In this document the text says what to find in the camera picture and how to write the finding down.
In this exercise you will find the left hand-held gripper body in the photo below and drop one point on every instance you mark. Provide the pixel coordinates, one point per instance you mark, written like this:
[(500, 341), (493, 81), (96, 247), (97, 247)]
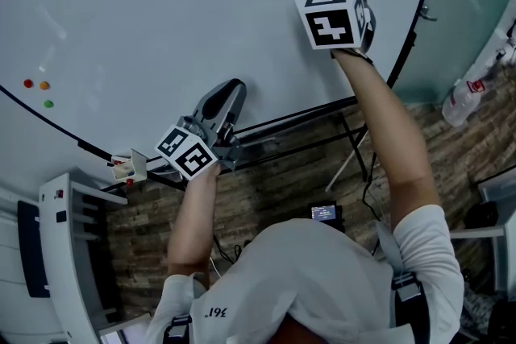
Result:
[(189, 153)]

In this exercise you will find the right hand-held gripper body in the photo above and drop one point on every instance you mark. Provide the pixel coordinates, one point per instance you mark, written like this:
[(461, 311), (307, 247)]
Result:
[(334, 20)]

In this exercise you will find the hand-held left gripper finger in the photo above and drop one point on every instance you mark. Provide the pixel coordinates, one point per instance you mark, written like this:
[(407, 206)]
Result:
[(213, 100), (235, 109)]

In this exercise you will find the white whiteboard black frame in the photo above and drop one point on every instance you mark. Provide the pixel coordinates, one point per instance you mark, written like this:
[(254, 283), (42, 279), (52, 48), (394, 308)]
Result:
[(181, 32)]

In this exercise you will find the person's left forearm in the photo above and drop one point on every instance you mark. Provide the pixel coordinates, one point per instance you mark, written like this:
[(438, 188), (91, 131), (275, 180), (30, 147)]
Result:
[(193, 221)]

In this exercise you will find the person's right forearm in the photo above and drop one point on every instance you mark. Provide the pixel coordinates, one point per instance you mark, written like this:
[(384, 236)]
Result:
[(387, 133)]

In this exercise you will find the white marker holder box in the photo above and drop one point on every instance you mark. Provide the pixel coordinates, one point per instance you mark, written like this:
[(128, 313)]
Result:
[(135, 165)]

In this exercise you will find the frosted glass door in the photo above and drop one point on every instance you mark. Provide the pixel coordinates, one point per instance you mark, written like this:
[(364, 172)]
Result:
[(463, 12)]

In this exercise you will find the black device with lit screen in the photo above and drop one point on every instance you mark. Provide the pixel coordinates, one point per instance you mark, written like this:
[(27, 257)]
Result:
[(324, 213)]

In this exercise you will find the green round magnet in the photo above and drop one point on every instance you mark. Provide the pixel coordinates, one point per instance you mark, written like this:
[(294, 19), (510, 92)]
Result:
[(48, 104)]

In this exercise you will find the clear plastic bottle red label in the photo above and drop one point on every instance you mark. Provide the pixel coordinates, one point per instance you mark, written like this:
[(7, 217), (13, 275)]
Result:
[(461, 102)]

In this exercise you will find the orange round magnet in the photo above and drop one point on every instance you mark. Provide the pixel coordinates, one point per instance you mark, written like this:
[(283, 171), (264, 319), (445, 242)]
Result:
[(44, 85)]

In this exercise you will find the white equipment rack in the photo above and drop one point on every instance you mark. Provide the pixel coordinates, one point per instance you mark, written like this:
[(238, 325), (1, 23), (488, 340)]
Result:
[(60, 254)]

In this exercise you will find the person's white shirt torso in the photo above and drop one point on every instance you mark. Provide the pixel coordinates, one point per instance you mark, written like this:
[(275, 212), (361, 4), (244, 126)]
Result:
[(306, 278)]

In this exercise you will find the red round magnet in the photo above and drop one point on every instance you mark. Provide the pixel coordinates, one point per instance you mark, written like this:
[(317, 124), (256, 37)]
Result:
[(27, 83)]

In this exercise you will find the black flat panel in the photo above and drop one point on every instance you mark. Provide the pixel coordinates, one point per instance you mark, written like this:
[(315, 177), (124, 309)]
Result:
[(32, 249)]

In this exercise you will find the black round bag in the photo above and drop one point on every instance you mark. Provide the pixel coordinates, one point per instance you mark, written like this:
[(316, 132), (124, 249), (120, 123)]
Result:
[(481, 214)]

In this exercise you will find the white side table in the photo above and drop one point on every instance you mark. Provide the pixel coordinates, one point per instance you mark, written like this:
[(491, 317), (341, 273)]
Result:
[(496, 233)]

